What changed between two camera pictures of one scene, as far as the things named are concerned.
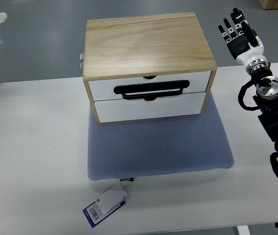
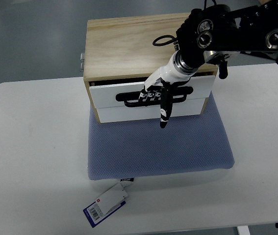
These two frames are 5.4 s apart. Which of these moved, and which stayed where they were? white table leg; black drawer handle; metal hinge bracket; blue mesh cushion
Moved: black drawer handle
Stayed: white table leg; metal hinge bracket; blue mesh cushion
